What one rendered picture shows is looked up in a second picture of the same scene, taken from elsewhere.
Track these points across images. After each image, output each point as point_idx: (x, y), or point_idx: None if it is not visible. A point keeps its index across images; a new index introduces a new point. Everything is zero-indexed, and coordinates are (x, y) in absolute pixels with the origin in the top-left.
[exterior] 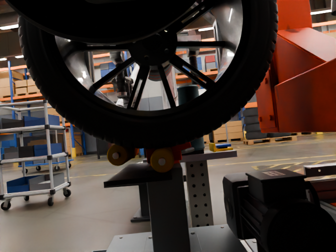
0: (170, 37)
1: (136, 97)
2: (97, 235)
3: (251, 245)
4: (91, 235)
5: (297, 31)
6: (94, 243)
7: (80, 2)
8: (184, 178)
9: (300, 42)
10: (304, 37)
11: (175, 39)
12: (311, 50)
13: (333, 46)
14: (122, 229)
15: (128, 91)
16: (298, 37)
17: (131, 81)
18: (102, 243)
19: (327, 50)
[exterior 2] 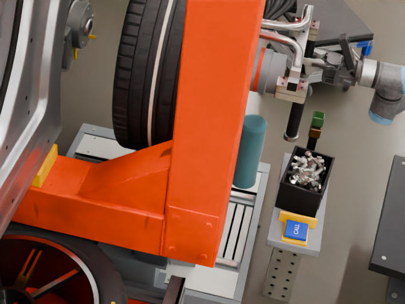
0: None
1: (383, 90)
2: (358, 195)
3: (216, 297)
4: (363, 190)
5: (162, 155)
6: (332, 192)
7: None
8: (373, 247)
9: (135, 155)
10: (143, 159)
11: None
12: (114, 160)
13: (111, 174)
14: (369, 221)
15: (322, 74)
16: (146, 155)
17: (315, 66)
18: (329, 198)
19: (108, 169)
